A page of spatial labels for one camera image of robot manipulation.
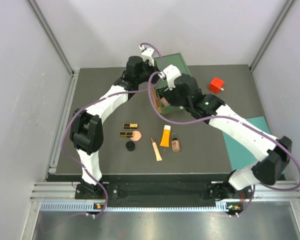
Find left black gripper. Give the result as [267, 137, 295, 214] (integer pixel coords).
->
[135, 59, 161, 85]

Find green drawer box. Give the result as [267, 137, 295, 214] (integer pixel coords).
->
[152, 52, 192, 115]

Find orange cream tube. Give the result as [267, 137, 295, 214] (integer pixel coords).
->
[160, 125, 171, 148]

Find BB cream foundation bottle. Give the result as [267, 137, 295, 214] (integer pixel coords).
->
[171, 133, 181, 153]

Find pink makeup sponge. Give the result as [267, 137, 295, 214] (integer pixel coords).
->
[130, 130, 142, 142]

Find slim beige concealer tube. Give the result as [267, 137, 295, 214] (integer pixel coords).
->
[151, 137, 163, 162]

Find beige foundation bottle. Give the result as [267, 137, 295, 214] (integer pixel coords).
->
[160, 97, 170, 107]

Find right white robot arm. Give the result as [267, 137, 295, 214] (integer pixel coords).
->
[158, 72, 292, 198]

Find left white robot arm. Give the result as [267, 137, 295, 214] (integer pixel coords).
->
[69, 56, 158, 199]

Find red cube with peg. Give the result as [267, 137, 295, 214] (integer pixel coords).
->
[208, 77, 225, 94]

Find yellow drawer box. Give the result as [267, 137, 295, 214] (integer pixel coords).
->
[150, 84, 162, 114]

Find upper gold black lipstick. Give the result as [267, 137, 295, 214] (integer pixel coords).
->
[123, 123, 138, 129]

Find gold black lipstick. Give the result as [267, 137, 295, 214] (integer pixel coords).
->
[119, 131, 135, 138]
[123, 123, 138, 129]

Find lower gold black lipstick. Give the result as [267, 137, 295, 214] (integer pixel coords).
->
[119, 131, 135, 138]

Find black round compact jar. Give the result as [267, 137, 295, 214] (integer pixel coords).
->
[125, 141, 136, 152]

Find teal mat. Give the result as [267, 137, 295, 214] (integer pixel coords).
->
[220, 118, 277, 171]

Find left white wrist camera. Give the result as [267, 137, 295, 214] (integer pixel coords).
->
[139, 45, 155, 67]

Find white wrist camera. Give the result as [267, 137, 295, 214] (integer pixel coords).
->
[158, 64, 182, 91]
[139, 45, 155, 67]

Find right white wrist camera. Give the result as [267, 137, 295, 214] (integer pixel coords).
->
[158, 64, 182, 91]

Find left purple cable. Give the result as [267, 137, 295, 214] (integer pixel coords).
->
[61, 42, 166, 218]

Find purple cable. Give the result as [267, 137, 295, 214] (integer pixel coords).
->
[147, 71, 300, 217]
[61, 42, 166, 218]

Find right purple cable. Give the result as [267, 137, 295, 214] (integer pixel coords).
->
[147, 71, 300, 217]

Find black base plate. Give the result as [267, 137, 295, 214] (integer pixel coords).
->
[75, 180, 252, 203]

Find grey slotted cable duct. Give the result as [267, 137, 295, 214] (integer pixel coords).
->
[40, 201, 242, 212]

